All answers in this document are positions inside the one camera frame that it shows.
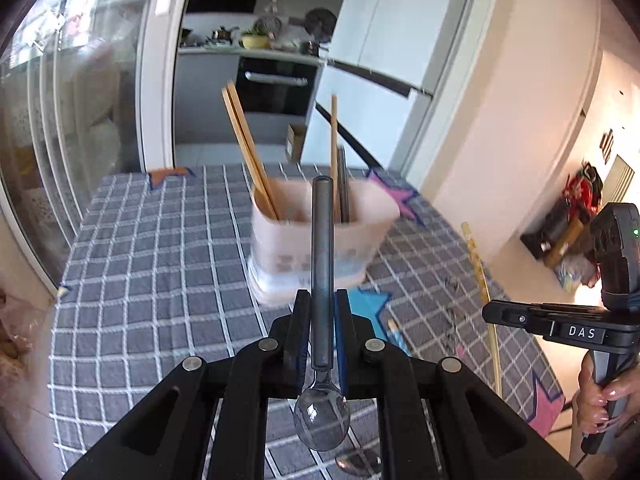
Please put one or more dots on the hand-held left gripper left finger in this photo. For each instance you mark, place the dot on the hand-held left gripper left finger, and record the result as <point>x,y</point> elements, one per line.
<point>302,340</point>

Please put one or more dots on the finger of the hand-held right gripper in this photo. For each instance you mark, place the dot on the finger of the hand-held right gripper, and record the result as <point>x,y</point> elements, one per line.
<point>515,314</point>

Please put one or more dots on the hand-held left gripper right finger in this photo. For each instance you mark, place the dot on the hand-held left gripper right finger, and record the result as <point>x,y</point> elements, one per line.
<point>342,340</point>

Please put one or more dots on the patterned wooden chopstick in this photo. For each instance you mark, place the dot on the patterned wooden chopstick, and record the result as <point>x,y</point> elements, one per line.
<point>394,331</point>
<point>475,260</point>

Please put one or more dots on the beige plastic utensil holder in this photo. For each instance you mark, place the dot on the beige plastic utensil holder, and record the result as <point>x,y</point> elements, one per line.
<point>280,245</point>

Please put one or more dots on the person's right hand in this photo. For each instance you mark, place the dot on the person's right hand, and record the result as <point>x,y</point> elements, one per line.
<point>592,400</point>

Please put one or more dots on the crumpled plastic bag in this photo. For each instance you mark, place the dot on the crumpled plastic bag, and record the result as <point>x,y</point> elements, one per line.
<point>575,275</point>

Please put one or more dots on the red bag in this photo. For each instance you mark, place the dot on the red bag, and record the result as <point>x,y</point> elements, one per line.
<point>582,187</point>

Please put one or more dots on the black floor item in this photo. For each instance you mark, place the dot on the black floor item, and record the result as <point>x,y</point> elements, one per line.
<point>542,230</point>

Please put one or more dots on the grey checked tablecloth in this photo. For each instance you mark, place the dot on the grey checked tablecloth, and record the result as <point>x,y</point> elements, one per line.
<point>150,285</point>

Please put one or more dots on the small cardboard box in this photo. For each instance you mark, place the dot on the small cardboard box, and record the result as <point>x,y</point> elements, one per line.
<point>296,142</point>

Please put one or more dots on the black built-in oven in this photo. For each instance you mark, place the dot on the black built-in oven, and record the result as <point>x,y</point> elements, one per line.
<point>270,95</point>

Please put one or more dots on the clear plastic bag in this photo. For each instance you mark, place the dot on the clear plastic bag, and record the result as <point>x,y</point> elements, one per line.
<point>15,330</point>

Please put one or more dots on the grey kitchen counter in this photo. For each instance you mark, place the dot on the grey kitchen counter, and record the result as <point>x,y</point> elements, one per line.
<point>205,67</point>

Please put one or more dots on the green bowl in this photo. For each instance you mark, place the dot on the green bowl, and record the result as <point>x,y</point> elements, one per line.
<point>255,41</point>

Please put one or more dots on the white refrigerator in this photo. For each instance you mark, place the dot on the white refrigerator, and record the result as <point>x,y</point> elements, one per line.
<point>395,25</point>

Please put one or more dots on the dark cooking pot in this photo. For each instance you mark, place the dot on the dark cooking pot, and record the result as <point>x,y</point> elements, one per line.
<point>225,34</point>

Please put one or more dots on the black hanging pan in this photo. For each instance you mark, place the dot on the black hanging pan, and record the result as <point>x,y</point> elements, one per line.
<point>320,22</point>

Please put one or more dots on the sliding glass door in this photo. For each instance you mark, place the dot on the sliding glass door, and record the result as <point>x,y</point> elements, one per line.
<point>75,110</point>

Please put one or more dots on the white wall vent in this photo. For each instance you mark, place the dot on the white wall vent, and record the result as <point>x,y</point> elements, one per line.
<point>622,175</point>

